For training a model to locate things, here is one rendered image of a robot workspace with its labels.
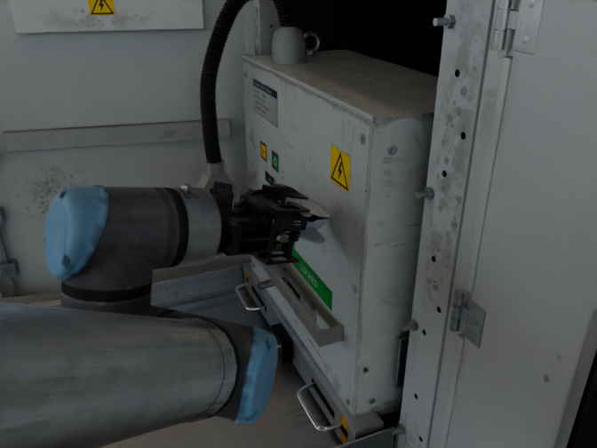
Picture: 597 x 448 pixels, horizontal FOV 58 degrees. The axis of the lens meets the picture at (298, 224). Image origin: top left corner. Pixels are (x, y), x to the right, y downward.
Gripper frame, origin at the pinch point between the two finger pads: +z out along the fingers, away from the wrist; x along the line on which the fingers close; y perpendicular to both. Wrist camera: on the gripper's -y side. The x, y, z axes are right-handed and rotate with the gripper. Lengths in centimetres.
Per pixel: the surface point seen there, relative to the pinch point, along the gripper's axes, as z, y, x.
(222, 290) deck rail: 15, -41, -33
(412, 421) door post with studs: 8.6, 19.2, -24.7
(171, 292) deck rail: 3, -44, -34
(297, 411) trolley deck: 7.0, -1.5, -37.0
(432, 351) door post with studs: 4.4, 21.2, -11.0
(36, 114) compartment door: -21, -65, -1
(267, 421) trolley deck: 1.8, -2.7, -38.4
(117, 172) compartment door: -5, -59, -11
